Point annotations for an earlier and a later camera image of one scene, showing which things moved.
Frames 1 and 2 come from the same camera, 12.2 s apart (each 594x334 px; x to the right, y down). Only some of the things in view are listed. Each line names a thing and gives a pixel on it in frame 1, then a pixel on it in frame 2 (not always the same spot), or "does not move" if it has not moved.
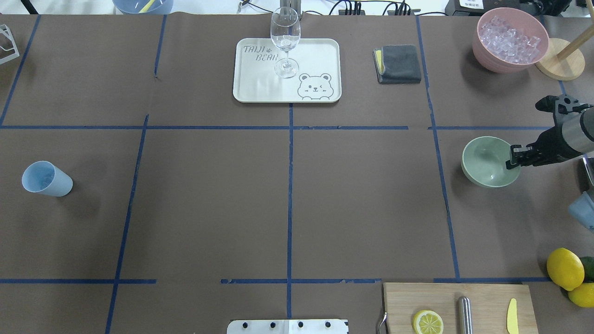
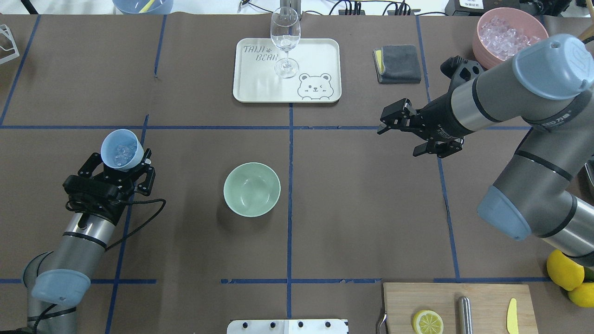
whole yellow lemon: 565,268 does not move
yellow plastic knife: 512,320 does not move
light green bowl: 483,161 -> 252,189
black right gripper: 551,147 -> 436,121
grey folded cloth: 397,64 does not move
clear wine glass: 286,28 does not move
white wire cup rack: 4,29 does not move
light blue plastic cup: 43,176 -> 120,149
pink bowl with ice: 510,40 does not move
